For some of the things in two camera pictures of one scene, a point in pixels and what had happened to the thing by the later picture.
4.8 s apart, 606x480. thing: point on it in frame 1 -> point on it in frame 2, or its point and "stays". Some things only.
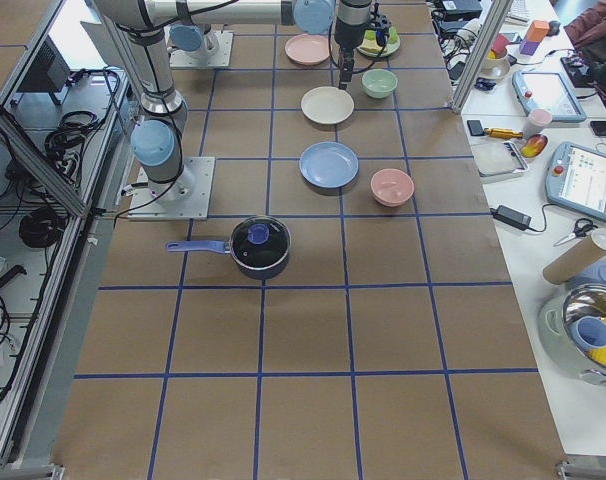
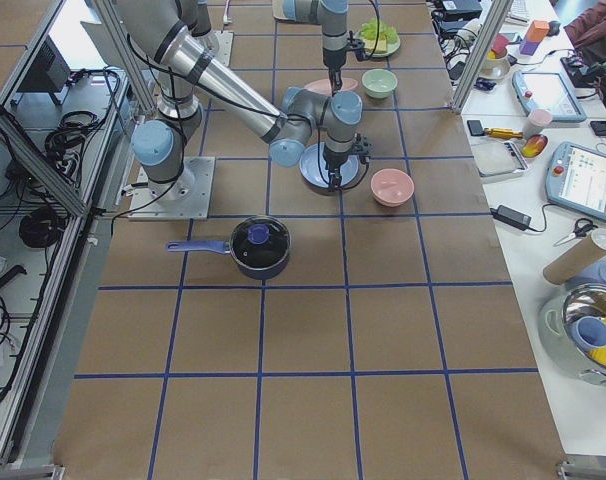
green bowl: (379, 83) stays
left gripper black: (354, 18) -> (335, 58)
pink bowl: (392, 187) stays
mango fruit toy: (533, 145) stays
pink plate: (308, 49) -> (323, 85)
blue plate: (329, 164) stays
